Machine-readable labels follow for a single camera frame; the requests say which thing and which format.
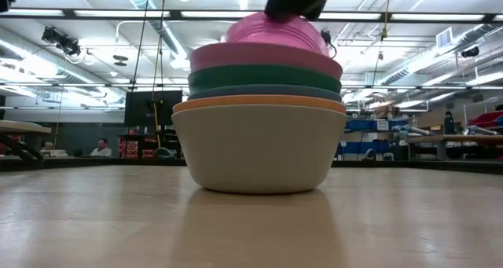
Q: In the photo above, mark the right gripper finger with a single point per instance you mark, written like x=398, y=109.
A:
x=296, y=1

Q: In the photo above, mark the small pinkish-red translucent bowl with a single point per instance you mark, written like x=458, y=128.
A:
x=275, y=33

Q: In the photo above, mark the pink bowl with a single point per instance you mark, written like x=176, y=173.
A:
x=259, y=54

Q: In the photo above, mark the green bowl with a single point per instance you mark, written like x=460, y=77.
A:
x=263, y=76

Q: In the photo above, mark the blue bowl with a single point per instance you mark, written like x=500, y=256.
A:
x=263, y=90

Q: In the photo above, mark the orange bowl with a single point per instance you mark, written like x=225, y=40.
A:
x=259, y=100

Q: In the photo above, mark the shelf with red boxes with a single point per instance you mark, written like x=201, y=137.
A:
x=129, y=146

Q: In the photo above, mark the blue storage bin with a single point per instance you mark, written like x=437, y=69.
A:
x=359, y=125

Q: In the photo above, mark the white ceiling vent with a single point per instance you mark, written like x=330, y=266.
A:
x=444, y=37

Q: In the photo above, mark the pale grey bowl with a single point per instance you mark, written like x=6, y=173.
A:
x=259, y=150

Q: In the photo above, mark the black ceiling device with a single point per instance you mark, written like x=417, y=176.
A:
x=470, y=52

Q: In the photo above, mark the dark bottle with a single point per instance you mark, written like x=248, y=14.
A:
x=449, y=123

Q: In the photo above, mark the wooden workbench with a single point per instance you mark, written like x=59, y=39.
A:
x=456, y=139

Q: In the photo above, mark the red bin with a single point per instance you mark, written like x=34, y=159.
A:
x=489, y=118

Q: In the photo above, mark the black ceiling light cluster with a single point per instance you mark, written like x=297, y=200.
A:
x=63, y=42

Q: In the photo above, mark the person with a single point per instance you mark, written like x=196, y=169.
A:
x=102, y=149

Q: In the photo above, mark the beige table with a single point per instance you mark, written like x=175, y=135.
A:
x=21, y=127

